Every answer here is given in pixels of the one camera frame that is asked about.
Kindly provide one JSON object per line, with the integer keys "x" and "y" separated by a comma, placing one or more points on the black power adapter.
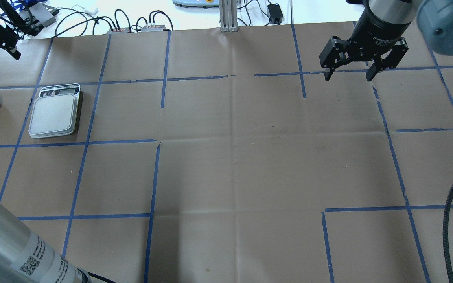
{"x": 274, "y": 11}

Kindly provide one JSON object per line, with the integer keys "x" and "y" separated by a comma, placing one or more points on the silver digital kitchen scale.
{"x": 56, "y": 111}

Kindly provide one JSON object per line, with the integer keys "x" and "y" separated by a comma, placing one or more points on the aluminium frame post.
{"x": 228, "y": 16}

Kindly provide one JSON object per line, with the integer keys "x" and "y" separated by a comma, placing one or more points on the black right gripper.
{"x": 376, "y": 30}

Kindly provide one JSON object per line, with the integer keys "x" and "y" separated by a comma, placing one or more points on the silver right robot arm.
{"x": 434, "y": 18}

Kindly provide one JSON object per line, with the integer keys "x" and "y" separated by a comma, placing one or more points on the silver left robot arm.
{"x": 27, "y": 258}

